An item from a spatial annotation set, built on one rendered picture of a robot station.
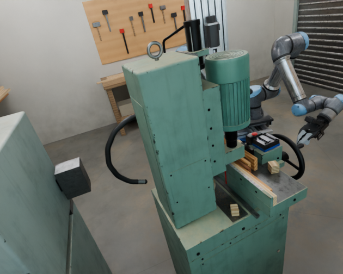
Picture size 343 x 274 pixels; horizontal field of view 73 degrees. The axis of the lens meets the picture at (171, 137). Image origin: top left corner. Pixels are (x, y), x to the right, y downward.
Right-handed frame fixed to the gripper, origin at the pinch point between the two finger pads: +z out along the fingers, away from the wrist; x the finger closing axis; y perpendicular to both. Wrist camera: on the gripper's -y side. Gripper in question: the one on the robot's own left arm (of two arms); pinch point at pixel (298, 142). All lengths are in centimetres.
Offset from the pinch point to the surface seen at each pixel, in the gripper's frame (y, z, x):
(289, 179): -12.7, 22.8, -17.9
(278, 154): -9.6, 14.1, -2.6
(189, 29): -88, 14, 3
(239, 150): -28.8, 27.9, 1.1
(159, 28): -10, -69, 320
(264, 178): -16.5, 29.4, -10.9
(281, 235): 19, 44, -18
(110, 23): -68, -15, 327
